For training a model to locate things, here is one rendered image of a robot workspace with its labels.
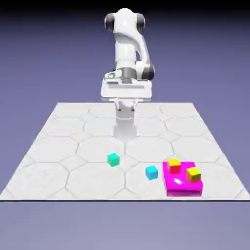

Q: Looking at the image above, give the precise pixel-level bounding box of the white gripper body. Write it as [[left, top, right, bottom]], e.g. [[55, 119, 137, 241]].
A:
[[100, 77, 153, 103]]

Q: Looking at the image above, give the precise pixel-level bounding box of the small green cube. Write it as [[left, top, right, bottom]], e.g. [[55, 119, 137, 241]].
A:
[[107, 152, 120, 168]]

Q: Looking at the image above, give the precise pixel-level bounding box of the small cyan cube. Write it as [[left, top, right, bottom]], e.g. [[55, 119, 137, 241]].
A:
[[145, 165, 159, 181]]

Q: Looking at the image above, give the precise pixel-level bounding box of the small yellow cube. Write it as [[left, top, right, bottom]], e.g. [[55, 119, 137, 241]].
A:
[[185, 167, 202, 184], [167, 158, 182, 174]]

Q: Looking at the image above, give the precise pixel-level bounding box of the large magenta box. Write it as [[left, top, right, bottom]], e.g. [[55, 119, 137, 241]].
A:
[[162, 161, 204, 198]]

